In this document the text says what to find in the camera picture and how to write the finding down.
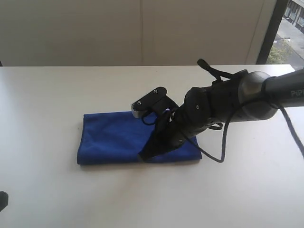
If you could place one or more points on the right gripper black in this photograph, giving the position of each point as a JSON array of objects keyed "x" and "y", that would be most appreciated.
[{"x": 172, "y": 131}]

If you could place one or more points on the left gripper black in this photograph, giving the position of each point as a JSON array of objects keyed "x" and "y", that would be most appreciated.
[{"x": 4, "y": 199}]

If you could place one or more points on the blue microfiber towel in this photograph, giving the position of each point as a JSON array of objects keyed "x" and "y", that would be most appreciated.
[{"x": 111, "y": 138}]

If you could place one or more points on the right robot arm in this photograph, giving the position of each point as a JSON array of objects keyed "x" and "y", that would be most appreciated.
[{"x": 240, "y": 97}]

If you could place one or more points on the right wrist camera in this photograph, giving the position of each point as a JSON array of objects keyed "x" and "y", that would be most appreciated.
[{"x": 155, "y": 101}]

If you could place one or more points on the dark window frame post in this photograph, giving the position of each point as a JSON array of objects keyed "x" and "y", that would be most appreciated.
[{"x": 271, "y": 31}]

